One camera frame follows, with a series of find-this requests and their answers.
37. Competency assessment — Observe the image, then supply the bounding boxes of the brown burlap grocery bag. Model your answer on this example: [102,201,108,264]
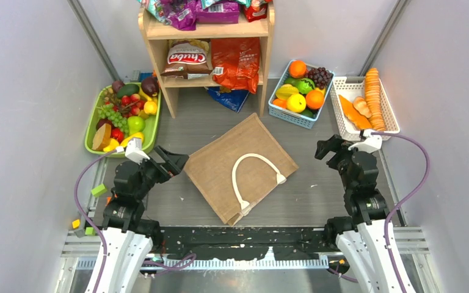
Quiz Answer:
[184,114,299,226]

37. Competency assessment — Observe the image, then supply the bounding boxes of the Chuba chips bag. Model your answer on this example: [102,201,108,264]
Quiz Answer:
[161,38,213,79]

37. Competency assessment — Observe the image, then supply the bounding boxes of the orange snack bag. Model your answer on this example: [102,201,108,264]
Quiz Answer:
[211,37,260,94]

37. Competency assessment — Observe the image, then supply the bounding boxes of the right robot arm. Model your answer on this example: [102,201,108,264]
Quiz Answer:
[314,129,415,292]

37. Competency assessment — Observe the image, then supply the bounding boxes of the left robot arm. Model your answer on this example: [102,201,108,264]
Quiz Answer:
[86,146,189,292]

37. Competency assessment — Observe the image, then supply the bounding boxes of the yellow mango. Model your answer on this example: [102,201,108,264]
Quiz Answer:
[120,132,145,148]

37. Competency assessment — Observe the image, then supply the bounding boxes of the green apple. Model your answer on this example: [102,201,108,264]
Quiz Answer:
[127,116,145,135]

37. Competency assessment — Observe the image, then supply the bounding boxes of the orange bread loaf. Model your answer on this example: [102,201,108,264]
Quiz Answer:
[338,95,372,130]

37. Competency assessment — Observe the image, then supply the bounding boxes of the orange fruit lower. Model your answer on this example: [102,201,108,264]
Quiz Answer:
[305,90,325,110]

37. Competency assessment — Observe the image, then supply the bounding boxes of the orange fruit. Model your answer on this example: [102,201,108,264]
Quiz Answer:
[305,90,325,110]
[288,60,307,79]

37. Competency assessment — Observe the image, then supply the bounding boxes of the white bread basket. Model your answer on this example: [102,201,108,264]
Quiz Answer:
[329,76,400,142]

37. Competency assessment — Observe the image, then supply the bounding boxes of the blue fruit basket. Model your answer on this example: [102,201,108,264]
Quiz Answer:
[268,59,324,129]

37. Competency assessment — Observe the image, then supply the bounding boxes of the green fruit tray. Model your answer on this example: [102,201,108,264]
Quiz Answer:
[84,85,161,155]

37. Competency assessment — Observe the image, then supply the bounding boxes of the small croissant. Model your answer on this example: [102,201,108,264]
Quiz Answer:
[352,96,372,118]

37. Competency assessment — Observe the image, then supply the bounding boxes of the dark grape bunch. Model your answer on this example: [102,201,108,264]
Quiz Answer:
[307,67,333,89]

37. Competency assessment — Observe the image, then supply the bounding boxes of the green grape bunch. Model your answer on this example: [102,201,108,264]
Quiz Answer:
[98,104,129,134]

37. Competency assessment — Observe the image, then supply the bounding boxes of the avocado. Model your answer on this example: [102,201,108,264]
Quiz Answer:
[117,84,140,99]

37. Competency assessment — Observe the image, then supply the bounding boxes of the stacked round crackers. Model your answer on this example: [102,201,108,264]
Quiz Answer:
[365,68,386,131]

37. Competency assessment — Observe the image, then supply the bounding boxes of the orange fruit top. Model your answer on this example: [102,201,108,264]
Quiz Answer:
[288,60,307,79]

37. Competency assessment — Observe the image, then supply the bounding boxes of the blue snack bag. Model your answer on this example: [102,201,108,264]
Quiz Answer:
[205,86,250,113]

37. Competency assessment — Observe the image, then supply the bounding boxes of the small green toy block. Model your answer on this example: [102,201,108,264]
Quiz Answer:
[84,226,96,236]

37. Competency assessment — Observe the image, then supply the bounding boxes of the yellow toy block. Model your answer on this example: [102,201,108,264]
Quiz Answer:
[71,219,81,230]

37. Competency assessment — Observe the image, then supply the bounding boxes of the wooden shelf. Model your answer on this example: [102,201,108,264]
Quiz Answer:
[138,2,276,119]

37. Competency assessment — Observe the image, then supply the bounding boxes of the purple snack bag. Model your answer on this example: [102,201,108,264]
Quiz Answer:
[138,0,197,31]

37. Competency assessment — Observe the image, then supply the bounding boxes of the red snack bag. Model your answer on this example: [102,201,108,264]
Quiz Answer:
[243,0,272,22]

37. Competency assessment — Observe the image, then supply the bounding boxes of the magenta snack bag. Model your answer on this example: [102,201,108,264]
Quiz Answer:
[195,1,240,24]

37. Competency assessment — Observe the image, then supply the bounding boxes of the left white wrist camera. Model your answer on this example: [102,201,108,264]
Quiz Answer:
[115,138,150,165]

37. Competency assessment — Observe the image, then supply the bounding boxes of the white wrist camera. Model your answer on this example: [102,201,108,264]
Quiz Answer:
[348,129,383,153]
[115,138,150,165]

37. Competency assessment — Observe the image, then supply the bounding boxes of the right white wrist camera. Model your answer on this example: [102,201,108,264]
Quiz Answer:
[348,129,383,153]

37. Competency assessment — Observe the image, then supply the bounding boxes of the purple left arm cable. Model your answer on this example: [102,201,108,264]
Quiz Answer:
[73,150,118,293]

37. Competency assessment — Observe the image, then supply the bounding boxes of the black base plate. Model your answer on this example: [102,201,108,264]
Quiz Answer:
[153,226,338,261]

